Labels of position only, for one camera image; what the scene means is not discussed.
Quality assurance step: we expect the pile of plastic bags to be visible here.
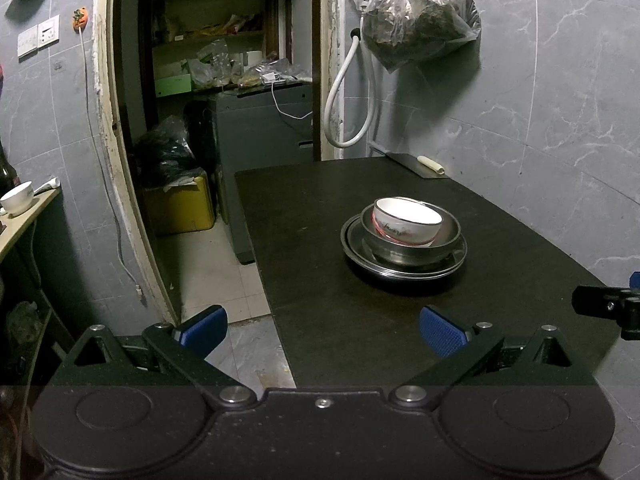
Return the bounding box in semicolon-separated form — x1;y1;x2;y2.
187;40;313;89

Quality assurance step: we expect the white flexible hose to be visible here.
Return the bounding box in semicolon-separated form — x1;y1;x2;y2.
324;30;378;149

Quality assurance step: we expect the green box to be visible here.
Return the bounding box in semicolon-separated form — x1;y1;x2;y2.
154;74;193;99

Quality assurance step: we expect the grey cabinet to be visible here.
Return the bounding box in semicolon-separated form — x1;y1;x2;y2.
207;81;321;265

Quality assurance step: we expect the wooden kitchen counter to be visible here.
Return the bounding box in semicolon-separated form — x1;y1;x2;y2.
0;187;62;262

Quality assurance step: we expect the white charger cable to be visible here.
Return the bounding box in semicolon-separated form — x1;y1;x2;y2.
262;72;314;122

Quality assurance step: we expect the labelled stainless steel plate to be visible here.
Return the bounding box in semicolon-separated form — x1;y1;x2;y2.
347;213;467;273

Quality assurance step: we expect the yellow box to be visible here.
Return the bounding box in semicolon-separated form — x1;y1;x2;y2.
144;170;217;237

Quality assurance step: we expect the wooden storage shelf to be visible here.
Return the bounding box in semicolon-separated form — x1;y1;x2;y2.
150;0;296;97

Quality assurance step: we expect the large hanging plastic bag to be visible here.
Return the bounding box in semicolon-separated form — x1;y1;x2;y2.
350;0;482;73

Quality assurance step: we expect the white bowl with plain rim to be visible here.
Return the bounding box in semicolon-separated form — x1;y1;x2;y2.
0;181;35;217

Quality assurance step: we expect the cleaver with cream handle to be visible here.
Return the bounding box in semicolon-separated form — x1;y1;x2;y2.
387;152;447;179

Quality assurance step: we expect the dark glass bottle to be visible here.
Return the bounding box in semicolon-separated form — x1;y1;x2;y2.
0;135;19;197

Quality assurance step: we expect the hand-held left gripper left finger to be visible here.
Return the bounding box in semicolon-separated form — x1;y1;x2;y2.
47;305;258;408

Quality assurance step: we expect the stainless steel bowl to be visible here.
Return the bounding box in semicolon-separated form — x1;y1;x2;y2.
361;202;462;267

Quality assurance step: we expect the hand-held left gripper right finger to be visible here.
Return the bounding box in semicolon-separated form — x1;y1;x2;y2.
390;306;601;408

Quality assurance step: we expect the grey power cable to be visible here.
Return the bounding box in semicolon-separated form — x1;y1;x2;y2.
77;29;148;307

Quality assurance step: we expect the black garbage bag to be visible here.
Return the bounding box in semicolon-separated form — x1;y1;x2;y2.
132;116;201;188

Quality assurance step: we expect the cream door frame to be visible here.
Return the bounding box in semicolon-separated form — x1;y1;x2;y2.
92;0;346;326

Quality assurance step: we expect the white ceramic bowl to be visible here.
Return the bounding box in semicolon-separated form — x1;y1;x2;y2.
373;197;444;247
376;220;442;249

